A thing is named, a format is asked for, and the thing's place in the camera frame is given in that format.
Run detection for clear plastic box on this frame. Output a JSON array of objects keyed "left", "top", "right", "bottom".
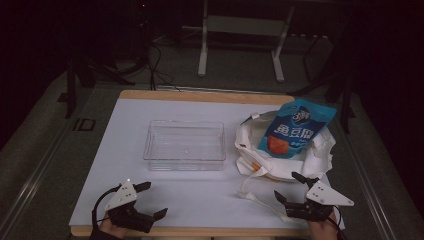
[{"left": 143, "top": 119, "right": 227, "bottom": 172}]

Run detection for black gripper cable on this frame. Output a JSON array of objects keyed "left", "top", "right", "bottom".
[
  {"left": 91, "top": 185, "right": 122, "bottom": 232},
  {"left": 333, "top": 205, "right": 348, "bottom": 240}
]

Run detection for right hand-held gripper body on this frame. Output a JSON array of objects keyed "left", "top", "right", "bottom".
[{"left": 285, "top": 179, "right": 355, "bottom": 223}]

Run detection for white table mat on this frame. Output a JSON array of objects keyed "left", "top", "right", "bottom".
[{"left": 68, "top": 98, "right": 346, "bottom": 230}]

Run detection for blue snack packet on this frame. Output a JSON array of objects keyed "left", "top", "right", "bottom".
[{"left": 257, "top": 98, "right": 338, "bottom": 159}]

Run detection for white metal stand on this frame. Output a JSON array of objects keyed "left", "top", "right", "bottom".
[{"left": 197, "top": 0, "right": 297, "bottom": 83}]

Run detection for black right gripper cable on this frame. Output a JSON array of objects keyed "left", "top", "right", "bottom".
[{"left": 333, "top": 205, "right": 348, "bottom": 240}]

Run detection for person's right hand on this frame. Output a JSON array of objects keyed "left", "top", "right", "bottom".
[{"left": 307, "top": 211, "right": 340, "bottom": 240}]

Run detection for black floor cables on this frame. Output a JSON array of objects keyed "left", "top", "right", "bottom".
[{"left": 145, "top": 34, "right": 183, "bottom": 93}]

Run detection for black tripod stand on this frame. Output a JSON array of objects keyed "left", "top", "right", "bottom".
[{"left": 64, "top": 54, "right": 136, "bottom": 120}]

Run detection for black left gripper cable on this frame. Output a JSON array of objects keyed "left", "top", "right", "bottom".
[{"left": 91, "top": 185, "right": 122, "bottom": 232}]

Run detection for person's left hand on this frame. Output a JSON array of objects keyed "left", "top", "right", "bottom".
[{"left": 98, "top": 216, "right": 130, "bottom": 240}]

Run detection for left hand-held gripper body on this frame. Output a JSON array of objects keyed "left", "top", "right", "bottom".
[{"left": 104, "top": 179, "right": 156, "bottom": 234}]

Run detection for white cloth tote bag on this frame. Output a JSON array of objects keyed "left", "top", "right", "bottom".
[{"left": 234, "top": 110, "right": 337, "bottom": 222}]

